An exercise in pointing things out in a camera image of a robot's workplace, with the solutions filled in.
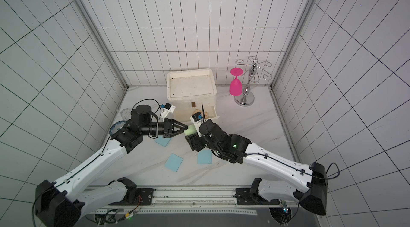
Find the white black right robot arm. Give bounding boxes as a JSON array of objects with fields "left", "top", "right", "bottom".
[{"left": 184, "top": 119, "right": 328, "bottom": 216}]

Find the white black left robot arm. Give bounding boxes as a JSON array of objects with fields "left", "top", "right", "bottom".
[{"left": 32, "top": 104, "right": 188, "bottom": 227}]

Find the blue sticky note center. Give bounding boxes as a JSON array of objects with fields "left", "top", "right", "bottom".
[{"left": 197, "top": 150, "right": 212, "bottom": 165}]

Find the blue sticky note lower left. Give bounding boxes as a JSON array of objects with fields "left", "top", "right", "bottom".
[{"left": 164, "top": 153, "right": 183, "bottom": 173}]

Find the clear upturned glass cup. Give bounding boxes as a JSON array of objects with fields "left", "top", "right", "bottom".
[{"left": 120, "top": 108, "right": 131, "bottom": 120}]

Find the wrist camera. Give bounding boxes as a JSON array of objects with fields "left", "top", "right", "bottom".
[
  {"left": 160, "top": 103, "right": 176, "bottom": 120},
  {"left": 190, "top": 112, "right": 204, "bottom": 137}
]

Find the green sticky note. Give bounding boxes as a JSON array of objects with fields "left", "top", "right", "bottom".
[{"left": 184, "top": 124, "right": 198, "bottom": 136}]

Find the pink wine glass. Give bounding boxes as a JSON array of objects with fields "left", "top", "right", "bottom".
[{"left": 230, "top": 68, "right": 243, "bottom": 96}]

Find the blue sticky note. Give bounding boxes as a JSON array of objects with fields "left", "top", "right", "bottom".
[
  {"left": 197, "top": 150, "right": 212, "bottom": 165},
  {"left": 155, "top": 137, "right": 171, "bottom": 147},
  {"left": 164, "top": 153, "right": 183, "bottom": 173}
]

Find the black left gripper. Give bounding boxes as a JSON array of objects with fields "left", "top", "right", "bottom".
[{"left": 141, "top": 118, "right": 189, "bottom": 138}]

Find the white plastic drawer cabinet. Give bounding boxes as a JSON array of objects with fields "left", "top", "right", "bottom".
[{"left": 167, "top": 69, "right": 217, "bottom": 125}]

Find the blue white patterned plate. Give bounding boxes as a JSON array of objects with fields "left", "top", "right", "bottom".
[{"left": 109, "top": 120, "right": 127, "bottom": 136}]

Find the blue sticky note upper left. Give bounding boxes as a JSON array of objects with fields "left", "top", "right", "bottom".
[{"left": 155, "top": 137, "right": 171, "bottom": 147}]

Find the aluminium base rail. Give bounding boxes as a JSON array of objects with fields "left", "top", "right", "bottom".
[{"left": 65, "top": 185, "right": 324, "bottom": 216}]

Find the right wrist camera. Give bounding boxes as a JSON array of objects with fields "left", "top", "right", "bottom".
[{"left": 190, "top": 112, "right": 204, "bottom": 137}]

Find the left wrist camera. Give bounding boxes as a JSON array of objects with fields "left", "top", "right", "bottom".
[{"left": 160, "top": 103, "right": 176, "bottom": 120}]

